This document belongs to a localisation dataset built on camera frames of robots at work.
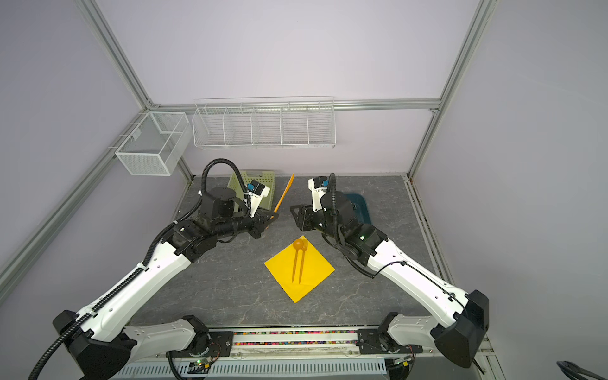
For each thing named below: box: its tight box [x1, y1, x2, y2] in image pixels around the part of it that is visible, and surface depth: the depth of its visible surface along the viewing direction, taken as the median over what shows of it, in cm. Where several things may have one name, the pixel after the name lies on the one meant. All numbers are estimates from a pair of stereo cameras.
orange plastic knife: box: [273, 172, 296, 213], surface depth 70 cm
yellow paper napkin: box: [264, 235, 336, 304], surface depth 92 cm
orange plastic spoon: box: [291, 238, 304, 283], surface depth 98 cm
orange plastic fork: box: [298, 239, 308, 285], surface depth 98 cm
